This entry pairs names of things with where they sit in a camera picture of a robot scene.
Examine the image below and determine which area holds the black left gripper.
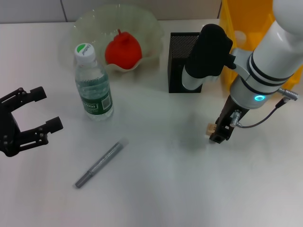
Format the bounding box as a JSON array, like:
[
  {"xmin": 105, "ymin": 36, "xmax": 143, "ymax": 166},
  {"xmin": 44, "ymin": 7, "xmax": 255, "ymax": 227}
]
[{"xmin": 0, "ymin": 86, "xmax": 64, "ymax": 157}]

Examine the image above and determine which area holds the right wrist camera black housing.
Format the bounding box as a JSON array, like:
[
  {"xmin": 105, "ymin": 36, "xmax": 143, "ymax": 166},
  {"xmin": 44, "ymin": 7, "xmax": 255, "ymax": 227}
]
[{"xmin": 181, "ymin": 23, "xmax": 237, "ymax": 92}]

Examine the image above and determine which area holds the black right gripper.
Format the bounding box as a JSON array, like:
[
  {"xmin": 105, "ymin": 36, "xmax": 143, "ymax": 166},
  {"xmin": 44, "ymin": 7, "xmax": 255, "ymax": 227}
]
[{"xmin": 209, "ymin": 95, "xmax": 247, "ymax": 145}]

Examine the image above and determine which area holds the grey marker pen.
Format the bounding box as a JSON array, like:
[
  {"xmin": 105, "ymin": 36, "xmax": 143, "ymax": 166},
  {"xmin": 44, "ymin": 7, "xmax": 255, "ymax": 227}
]
[{"xmin": 75, "ymin": 137, "xmax": 130, "ymax": 189}]

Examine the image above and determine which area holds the white paper ball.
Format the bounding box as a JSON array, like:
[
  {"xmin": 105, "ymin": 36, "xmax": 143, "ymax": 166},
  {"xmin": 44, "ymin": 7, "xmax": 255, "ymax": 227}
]
[{"xmin": 234, "ymin": 30, "xmax": 248, "ymax": 47}]

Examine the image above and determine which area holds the orange-red toy fruit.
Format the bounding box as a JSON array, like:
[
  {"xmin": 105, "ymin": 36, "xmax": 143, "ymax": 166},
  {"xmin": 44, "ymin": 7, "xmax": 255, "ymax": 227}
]
[{"xmin": 105, "ymin": 28, "xmax": 143, "ymax": 70}]

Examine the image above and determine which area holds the pale green wavy fruit bowl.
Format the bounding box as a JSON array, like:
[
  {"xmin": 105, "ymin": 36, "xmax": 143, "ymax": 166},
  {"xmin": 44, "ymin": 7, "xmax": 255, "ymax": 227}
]
[{"xmin": 59, "ymin": 4, "xmax": 165, "ymax": 74}]

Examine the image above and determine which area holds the small beige eraser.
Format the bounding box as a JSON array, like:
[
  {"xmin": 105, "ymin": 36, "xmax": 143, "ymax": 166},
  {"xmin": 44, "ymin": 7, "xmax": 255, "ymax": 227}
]
[{"xmin": 205, "ymin": 122, "xmax": 217, "ymax": 138}]

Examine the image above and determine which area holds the clear plastic water bottle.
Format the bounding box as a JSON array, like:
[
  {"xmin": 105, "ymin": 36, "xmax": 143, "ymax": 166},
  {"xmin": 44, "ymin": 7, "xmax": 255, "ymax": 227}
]
[{"xmin": 74, "ymin": 43, "xmax": 115, "ymax": 122}]

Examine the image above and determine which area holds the right wrist cable with plug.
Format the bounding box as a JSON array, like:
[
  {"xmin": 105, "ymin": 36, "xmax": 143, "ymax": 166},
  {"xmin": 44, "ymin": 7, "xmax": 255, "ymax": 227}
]
[{"xmin": 231, "ymin": 87, "xmax": 300, "ymax": 129}]

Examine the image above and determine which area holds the yellow plastic bin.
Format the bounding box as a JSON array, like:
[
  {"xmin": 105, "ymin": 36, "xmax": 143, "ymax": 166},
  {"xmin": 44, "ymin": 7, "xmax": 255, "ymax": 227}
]
[{"xmin": 219, "ymin": 0, "xmax": 303, "ymax": 85}]

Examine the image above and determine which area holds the black mesh pen holder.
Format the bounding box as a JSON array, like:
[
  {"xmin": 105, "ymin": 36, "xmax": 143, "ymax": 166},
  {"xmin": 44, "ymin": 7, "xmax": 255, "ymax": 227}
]
[{"xmin": 167, "ymin": 32, "xmax": 210, "ymax": 94}]

